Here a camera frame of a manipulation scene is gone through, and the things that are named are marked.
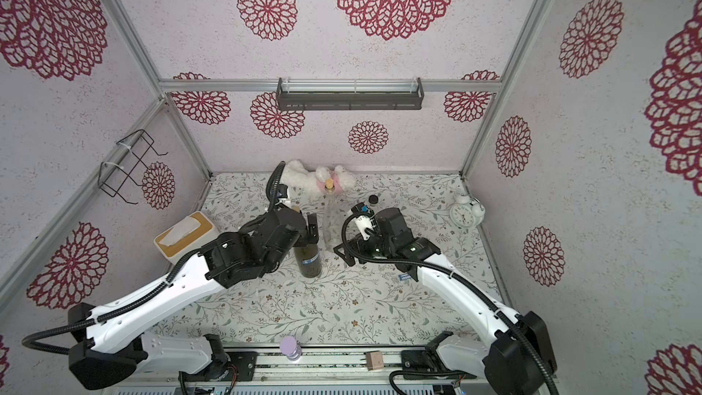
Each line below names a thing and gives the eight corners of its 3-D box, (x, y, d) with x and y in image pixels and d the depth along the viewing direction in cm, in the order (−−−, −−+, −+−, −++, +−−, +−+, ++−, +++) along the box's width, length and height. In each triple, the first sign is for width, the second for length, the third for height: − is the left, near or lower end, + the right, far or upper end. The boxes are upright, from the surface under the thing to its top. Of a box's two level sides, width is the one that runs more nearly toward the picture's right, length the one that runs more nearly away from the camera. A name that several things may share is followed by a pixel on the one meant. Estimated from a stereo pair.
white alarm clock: (445, 219, 108) (454, 199, 98) (453, 211, 110) (463, 190, 101) (468, 235, 103) (481, 215, 93) (476, 226, 106) (489, 206, 96)
